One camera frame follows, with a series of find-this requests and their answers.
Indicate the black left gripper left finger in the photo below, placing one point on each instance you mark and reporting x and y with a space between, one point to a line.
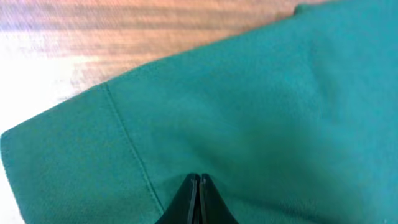
183 209

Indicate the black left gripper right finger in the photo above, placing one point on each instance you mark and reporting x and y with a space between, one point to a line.
213 209

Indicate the green cloth garment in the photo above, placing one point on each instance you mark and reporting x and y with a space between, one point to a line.
295 122

